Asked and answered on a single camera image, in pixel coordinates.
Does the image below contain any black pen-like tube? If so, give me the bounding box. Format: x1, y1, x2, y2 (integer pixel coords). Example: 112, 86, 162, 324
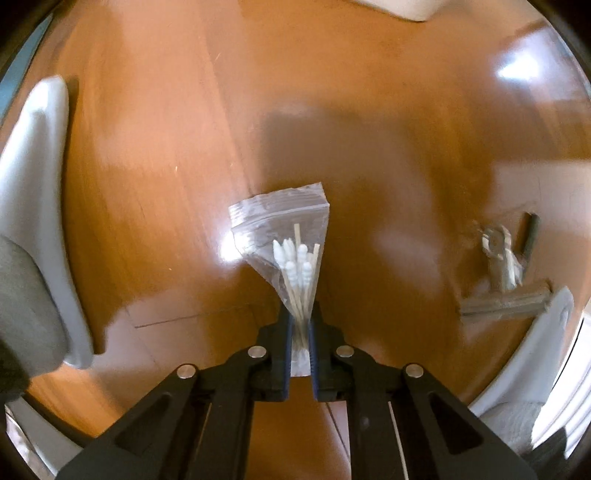
521, 212, 541, 263

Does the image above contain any right grey slipper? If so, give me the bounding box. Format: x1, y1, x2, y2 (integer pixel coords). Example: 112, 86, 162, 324
470, 287, 574, 455

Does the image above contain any grey slipper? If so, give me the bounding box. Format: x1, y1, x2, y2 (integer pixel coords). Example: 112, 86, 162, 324
1, 76, 94, 369
470, 287, 574, 455

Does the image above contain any left grey slipper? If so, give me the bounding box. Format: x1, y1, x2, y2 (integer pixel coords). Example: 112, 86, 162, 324
1, 76, 94, 369

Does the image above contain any metal nail clipper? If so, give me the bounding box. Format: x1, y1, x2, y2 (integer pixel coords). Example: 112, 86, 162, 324
482, 225, 523, 293

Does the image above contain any white open door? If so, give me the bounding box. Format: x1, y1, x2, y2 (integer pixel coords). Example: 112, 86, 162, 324
353, 0, 449, 22

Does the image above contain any cotton swab bag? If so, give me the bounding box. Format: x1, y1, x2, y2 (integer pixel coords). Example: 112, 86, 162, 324
228, 183, 329, 377

